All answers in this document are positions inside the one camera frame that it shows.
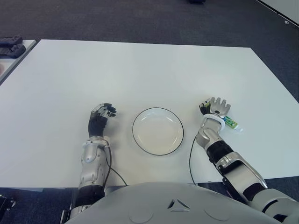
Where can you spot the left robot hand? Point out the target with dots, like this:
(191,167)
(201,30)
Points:
(97,123)

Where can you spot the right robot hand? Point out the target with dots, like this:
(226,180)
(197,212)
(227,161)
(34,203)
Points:
(217,108)

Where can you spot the green white toothpaste tube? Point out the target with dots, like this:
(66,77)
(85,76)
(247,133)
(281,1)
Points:
(232,123)

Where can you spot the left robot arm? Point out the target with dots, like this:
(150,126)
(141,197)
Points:
(92,163)

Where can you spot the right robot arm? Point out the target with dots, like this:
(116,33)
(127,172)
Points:
(236,163)

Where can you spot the white plate black rim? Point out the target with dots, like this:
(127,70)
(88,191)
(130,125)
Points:
(157,131)

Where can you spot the grey side table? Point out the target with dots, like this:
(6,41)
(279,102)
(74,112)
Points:
(14,67)

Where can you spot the grey robot torso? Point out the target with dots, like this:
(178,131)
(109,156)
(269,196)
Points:
(163,205)

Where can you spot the black game controller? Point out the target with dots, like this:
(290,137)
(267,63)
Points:
(12,51)
(10,40)

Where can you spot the white background table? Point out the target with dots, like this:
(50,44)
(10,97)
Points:
(282,9)

